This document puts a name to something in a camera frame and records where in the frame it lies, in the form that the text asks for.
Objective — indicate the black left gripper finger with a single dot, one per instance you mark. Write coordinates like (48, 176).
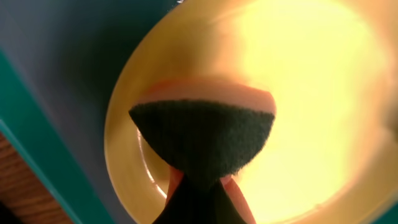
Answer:
(190, 205)

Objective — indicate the green pink sponge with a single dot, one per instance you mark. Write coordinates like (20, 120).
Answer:
(206, 129)

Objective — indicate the yellow plate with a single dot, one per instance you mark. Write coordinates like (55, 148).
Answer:
(331, 156)

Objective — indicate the teal plastic tray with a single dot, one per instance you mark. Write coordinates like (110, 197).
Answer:
(60, 62)

